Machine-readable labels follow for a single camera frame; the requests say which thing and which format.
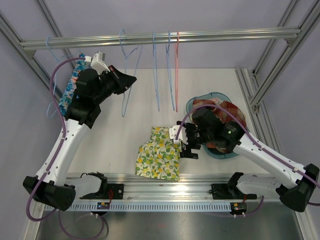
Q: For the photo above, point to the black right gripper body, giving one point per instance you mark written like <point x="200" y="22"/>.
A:
<point x="195" y="141"/>

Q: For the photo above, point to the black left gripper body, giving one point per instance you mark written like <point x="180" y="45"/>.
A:
<point x="109" y="85"/>

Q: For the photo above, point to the light blue wire hanger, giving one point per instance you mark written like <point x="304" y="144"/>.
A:
<point x="155" y="70"/>
<point x="169" y="71"/>
<point x="128" y="55"/>

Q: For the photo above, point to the red plaid skirt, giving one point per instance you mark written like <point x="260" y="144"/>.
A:
<point x="225" y="107"/>

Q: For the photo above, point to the lemon print skirt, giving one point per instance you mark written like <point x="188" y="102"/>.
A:
<point x="159" y="157"/>

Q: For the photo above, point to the blue floral skirt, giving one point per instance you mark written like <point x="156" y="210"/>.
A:
<point x="67" y="96"/>

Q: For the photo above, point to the pink wire hanger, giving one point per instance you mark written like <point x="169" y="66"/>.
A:
<point x="176" y="59"/>

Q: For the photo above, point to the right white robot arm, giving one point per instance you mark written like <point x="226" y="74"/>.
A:
<point x="295" y="182"/>

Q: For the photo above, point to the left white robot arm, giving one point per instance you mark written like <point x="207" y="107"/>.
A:
<point x="48" y="186"/>

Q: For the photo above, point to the teal plastic basin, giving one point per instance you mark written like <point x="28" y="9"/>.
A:
<point x="211" y="129"/>

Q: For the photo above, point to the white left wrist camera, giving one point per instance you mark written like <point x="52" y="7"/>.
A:
<point x="97" y="62"/>

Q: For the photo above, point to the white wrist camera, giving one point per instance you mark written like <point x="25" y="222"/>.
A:
<point x="178" y="136"/>
<point x="97" y="62"/>

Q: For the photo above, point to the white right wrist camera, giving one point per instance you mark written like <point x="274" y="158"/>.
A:
<point x="178" y="136"/>

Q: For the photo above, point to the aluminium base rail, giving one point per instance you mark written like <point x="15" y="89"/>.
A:
<point x="190" y="187"/>

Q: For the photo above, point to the right aluminium frame post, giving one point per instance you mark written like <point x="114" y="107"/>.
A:
<point x="285" y="42"/>

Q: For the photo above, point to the aluminium frame post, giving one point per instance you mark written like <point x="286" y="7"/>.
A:
<point x="285" y="42"/>
<point x="19" y="44"/>

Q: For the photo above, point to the white slotted cable duct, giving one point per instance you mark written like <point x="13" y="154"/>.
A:
<point x="143" y="206"/>

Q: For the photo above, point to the left aluminium frame post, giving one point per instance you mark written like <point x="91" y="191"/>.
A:
<point x="19" y="44"/>

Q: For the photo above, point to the aluminium hanging rail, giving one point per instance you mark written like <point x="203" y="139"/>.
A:
<point x="160" y="37"/>

